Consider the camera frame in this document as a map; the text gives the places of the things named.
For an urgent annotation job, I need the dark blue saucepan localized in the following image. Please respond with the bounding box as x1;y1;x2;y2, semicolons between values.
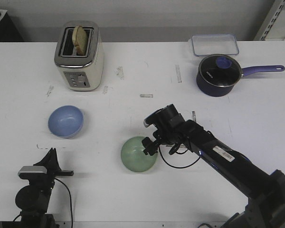
196;54;285;97

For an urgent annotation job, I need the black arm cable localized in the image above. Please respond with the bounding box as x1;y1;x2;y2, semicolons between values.
54;178;74;228
158;141;201;169

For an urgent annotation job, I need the glass pot lid blue knob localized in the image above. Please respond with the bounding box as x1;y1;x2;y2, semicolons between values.
199;54;242;87

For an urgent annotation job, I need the cream and chrome toaster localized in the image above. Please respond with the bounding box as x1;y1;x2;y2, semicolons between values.
54;20;104;91

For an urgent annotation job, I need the clear plastic food container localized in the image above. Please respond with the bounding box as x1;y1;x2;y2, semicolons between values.
188;34;239;57

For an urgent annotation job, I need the slice of toast bread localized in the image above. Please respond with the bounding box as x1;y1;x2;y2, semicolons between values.
72;26;88;56

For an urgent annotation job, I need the green bowl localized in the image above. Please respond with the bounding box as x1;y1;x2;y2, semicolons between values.
121;136;157;172

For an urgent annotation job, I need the white metal shelf rail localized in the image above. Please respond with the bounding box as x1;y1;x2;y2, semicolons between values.
253;0;285;41

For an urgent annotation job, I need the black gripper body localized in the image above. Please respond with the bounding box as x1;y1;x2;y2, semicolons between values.
33;163;74;182
153;123;185;145

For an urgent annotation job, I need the blue bowl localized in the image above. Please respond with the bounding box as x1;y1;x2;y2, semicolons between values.
47;105;84;139

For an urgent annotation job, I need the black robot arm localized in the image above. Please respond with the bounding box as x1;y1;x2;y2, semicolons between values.
142;104;285;228
12;148;74;228

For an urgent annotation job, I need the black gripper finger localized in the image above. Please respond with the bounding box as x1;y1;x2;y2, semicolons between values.
39;148;54;165
53;148;60;169
143;142;159;156
142;137;156;148

